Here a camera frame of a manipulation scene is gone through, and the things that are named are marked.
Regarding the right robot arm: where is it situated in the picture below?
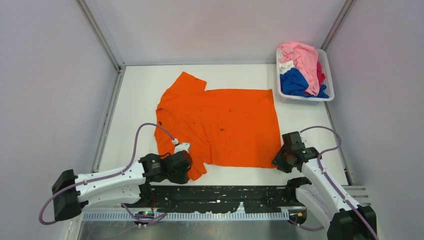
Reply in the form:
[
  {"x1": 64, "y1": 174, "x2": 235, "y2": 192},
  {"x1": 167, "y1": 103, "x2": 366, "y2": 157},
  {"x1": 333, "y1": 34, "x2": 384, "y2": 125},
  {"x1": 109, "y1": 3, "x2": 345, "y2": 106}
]
[{"x1": 272, "y1": 131, "x2": 379, "y2": 240}]

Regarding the white t shirt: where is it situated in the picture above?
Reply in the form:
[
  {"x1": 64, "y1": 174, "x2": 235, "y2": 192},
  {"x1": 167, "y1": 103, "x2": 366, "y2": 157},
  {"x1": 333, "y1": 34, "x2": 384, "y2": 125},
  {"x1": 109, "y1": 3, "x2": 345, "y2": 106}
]
[{"x1": 278, "y1": 60, "x2": 295, "y2": 75}]

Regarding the white plastic laundry basket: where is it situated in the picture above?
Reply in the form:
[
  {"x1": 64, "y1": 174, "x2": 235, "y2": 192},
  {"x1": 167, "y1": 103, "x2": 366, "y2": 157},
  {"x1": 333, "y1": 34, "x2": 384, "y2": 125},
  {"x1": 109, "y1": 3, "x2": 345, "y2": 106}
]
[{"x1": 276, "y1": 49, "x2": 335, "y2": 106}]

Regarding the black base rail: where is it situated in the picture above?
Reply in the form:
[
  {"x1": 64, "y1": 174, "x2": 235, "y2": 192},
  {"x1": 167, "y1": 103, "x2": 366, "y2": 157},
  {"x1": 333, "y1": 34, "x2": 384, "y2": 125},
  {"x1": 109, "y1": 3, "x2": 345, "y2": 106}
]
[{"x1": 128, "y1": 185, "x2": 302, "y2": 214}]

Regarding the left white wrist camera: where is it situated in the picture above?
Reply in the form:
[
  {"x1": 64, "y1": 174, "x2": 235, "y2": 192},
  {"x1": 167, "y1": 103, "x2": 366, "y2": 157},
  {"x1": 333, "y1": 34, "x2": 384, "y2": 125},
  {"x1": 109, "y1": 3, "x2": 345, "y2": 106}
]
[{"x1": 171, "y1": 138, "x2": 191, "y2": 154}]

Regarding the pink t shirt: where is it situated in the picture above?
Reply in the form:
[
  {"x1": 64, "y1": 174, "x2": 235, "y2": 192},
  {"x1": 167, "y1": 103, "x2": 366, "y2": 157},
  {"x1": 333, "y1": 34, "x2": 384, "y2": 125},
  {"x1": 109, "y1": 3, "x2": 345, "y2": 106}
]
[{"x1": 278, "y1": 42, "x2": 321, "y2": 96}]

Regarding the crimson t shirt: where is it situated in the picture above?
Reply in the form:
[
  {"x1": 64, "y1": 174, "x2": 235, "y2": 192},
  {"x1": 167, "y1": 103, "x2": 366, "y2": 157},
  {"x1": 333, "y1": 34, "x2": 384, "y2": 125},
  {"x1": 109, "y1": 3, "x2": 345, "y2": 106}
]
[{"x1": 316, "y1": 61, "x2": 326, "y2": 86}]

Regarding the blue t shirt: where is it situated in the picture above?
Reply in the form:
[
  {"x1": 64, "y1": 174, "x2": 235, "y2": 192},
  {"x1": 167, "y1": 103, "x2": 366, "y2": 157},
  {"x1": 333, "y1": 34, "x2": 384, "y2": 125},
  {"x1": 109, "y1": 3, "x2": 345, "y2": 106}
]
[{"x1": 280, "y1": 68, "x2": 330, "y2": 99}]

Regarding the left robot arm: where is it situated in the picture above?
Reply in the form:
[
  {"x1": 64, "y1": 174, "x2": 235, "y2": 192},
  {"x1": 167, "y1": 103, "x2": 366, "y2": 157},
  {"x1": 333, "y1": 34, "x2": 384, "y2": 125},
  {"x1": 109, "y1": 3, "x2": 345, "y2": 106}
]
[{"x1": 52, "y1": 150, "x2": 193, "y2": 222}]

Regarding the orange t shirt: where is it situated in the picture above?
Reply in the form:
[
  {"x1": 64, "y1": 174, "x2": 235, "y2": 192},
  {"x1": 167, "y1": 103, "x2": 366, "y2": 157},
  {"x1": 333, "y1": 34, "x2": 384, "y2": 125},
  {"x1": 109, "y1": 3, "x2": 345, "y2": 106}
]
[{"x1": 154, "y1": 72, "x2": 282, "y2": 181}]

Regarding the white slotted cable duct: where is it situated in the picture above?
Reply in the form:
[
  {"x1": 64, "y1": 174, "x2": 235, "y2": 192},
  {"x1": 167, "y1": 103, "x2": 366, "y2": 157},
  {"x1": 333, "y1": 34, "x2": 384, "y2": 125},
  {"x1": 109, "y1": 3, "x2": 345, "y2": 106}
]
[{"x1": 82, "y1": 209, "x2": 290, "y2": 222}]

